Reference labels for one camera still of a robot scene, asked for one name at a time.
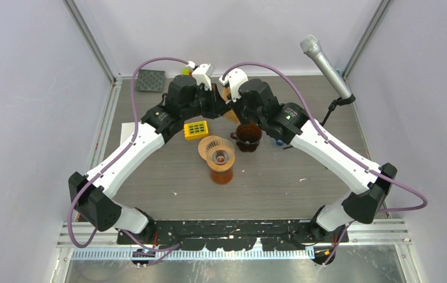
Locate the blue dripper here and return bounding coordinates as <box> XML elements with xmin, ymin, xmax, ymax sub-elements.
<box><xmin>273</xmin><ymin>136</ymin><xmax>287</xmax><ymax>147</ymax></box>

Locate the wooden ring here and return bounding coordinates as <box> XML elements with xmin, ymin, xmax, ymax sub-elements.
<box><xmin>198</xmin><ymin>135</ymin><xmax>222</xmax><ymax>161</ymax></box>

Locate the silver microphone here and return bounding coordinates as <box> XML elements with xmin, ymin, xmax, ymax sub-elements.
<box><xmin>300</xmin><ymin>35</ymin><xmax>352</xmax><ymax>100</ymax></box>

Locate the brown glass dripper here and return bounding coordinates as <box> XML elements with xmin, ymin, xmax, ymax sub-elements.
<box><xmin>231</xmin><ymin>123</ymin><xmax>262</xmax><ymax>153</ymax></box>

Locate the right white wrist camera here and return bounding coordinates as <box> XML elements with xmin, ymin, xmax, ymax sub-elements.
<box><xmin>218</xmin><ymin>68</ymin><xmax>248</xmax><ymax>102</ymax></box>

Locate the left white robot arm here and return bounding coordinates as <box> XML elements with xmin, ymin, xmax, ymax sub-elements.
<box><xmin>68</xmin><ymin>75</ymin><xmax>230</xmax><ymax>244</ymax></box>

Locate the coffee filter box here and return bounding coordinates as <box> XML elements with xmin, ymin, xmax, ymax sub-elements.
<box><xmin>120</xmin><ymin>122</ymin><xmax>135</xmax><ymax>144</ymax></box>

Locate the dark grey baseplate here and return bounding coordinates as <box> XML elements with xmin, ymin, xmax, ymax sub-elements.
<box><xmin>135</xmin><ymin>70</ymin><xmax>165</xmax><ymax>93</ymax></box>

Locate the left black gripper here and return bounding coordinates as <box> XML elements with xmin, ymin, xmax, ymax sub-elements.
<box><xmin>182</xmin><ymin>83</ymin><xmax>231</xmax><ymax>121</ymax></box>

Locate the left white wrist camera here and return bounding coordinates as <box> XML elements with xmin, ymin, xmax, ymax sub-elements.
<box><xmin>192</xmin><ymin>63</ymin><xmax>215</xmax><ymax>91</ymax></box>

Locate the amber glass carafe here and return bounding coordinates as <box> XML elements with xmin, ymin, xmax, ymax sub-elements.
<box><xmin>210</xmin><ymin>169</ymin><xmax>234</xmax><ymax>185</ymax></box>

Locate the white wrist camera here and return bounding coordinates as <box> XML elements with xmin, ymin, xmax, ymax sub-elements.
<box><xmin>218</xmin><ymin>68</ymin><xmax>248</xmax><ymax>102</ymax></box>
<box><xmin>192</xmin><ymin>63</ymin><xmax>215</xmax><ymax>91</ymax></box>

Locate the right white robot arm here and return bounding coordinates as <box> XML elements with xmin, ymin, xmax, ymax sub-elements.
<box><xmin>223</xmin><ymin>78</ymin><xmax>397</xmax><ymax>242</ymax></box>

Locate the yellow green window block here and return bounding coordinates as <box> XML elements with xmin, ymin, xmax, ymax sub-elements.
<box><xmin>183</xmin><ymin>120</ymin><xmax>209</xmax><ymax>140</ymax></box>

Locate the clear glass dripper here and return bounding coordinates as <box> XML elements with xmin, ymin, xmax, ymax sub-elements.
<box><xmin>205</xmin><ymin>137</ymin><xmax>235</xmax><ymax>165</ymax></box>

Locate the wooden ring holder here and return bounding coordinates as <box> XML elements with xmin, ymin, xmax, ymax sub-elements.
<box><xmin>206</xmin><ymin>155</ymin><xmax>235</xmax><ymax>172</ymax></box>

